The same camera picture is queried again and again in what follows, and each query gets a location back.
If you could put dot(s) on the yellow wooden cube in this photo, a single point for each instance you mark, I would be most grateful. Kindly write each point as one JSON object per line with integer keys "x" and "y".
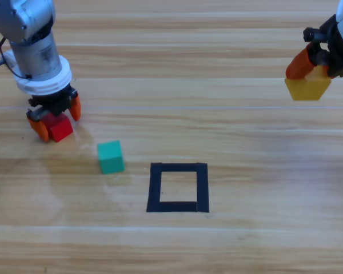
{"x": 307, "y": 88}

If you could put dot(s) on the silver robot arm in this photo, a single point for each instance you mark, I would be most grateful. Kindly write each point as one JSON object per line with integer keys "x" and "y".
{"x": 35, "y": 57}

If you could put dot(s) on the green wooden cube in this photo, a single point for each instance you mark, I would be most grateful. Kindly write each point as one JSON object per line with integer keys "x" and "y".
{"x": 111, "y": 158}

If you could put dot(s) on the red wooden cube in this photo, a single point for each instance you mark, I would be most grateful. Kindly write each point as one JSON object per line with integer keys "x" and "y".
{"x": 61, "y": 129}

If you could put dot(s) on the black tape square outline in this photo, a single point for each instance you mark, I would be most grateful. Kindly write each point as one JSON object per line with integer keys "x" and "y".
{"x": 155, "y": 188}

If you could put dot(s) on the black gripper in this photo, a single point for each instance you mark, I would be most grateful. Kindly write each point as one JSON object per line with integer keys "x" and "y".
{"x": 52, "y": 102}
{"x": 337, "y": 57}

